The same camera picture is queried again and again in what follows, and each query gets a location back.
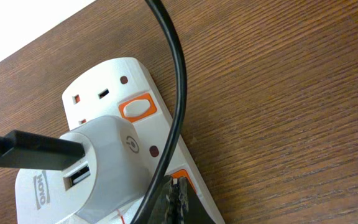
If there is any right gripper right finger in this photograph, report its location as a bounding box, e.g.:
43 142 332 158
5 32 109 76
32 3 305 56
177 177 215 224

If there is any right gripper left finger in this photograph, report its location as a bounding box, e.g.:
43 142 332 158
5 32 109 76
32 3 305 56
146 175 176 224

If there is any black charger cable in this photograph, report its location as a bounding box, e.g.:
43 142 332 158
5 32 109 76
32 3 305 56
0 0 188 224

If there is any white USB charger plug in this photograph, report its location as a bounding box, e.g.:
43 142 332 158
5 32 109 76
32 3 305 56
61 116 151 223

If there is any white power strip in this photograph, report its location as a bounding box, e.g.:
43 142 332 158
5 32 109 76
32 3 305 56
14 57 226 224

